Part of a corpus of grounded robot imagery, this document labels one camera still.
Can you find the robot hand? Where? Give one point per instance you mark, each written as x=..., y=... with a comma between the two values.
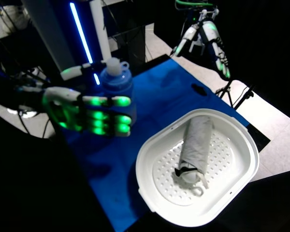
x=62, y=106
x=210, y=31

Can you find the blue pink water bottle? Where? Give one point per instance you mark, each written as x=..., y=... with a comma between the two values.
x=116, y=79

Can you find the grey umbrella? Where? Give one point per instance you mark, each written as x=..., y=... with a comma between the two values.
x=195, y=142

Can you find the small black object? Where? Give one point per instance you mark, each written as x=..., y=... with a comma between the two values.
x=199, y=90

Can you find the blue LED light strip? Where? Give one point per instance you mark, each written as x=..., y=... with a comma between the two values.
x=83, y=41

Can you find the grey white column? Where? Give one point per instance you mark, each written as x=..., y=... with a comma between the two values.
x=50, y=36

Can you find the blue table cloth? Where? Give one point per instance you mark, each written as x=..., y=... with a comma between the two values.
x=159, y=91

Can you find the white round tube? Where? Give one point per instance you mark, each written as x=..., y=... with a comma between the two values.
x=101, y=36

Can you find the white perforated plastic basin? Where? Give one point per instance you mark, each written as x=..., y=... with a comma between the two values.
x=236, y=154

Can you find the black metal frame stand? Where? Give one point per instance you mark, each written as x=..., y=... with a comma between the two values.
x=135, y=48

